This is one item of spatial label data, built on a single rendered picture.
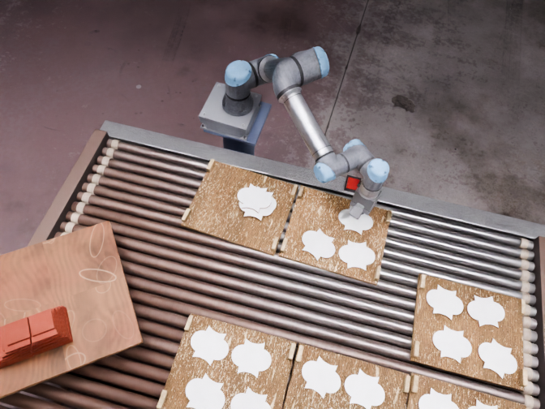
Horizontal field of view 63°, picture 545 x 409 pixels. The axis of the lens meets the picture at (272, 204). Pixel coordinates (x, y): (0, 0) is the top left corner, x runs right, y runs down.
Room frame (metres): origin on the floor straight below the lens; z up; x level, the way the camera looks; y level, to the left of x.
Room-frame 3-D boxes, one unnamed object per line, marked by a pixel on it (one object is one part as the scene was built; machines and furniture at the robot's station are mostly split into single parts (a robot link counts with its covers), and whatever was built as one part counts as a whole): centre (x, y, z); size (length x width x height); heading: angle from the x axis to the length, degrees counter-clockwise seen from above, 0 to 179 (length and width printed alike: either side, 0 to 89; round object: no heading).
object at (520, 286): (0.86, -0.14, 0.90); 1.95 x 0.05 x 0.05; 81
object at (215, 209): (0.94, 0.13, 0.93); 0.41 x 0.35 x 0.02; 77
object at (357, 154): (0.99, -0.29, 1.29); 0.11 x 0.11 x 0.08; 36
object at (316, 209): (0.85, -0.28, 0.93); 0.41 x 0.35 x 0.02; 78
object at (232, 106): (1.48, 0.21, 1.01); 0.15 x 0.15 x 0.10
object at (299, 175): (1.13, -0.18, 0.89); 2.08 x 0.09 x 0.06; 81
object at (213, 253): (0.66, -0.10, 0.90); 1.95 x 0.05 x 0.05; 81
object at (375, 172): (0.92, -0.36, 1.29); 0.09 x 0.08 x 0.11; 36
